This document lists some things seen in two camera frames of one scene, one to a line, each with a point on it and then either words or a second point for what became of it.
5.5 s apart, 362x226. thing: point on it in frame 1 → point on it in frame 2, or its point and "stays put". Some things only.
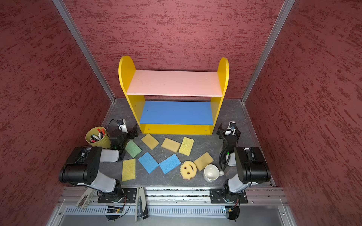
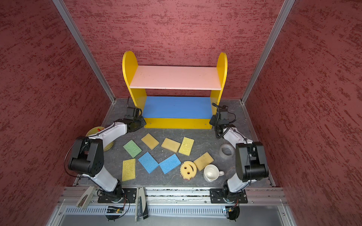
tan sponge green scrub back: x=150 y=141 stays put
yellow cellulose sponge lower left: x=128 y=169 stays put
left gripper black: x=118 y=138 → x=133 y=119
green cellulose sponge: x=132 y=149 stays put
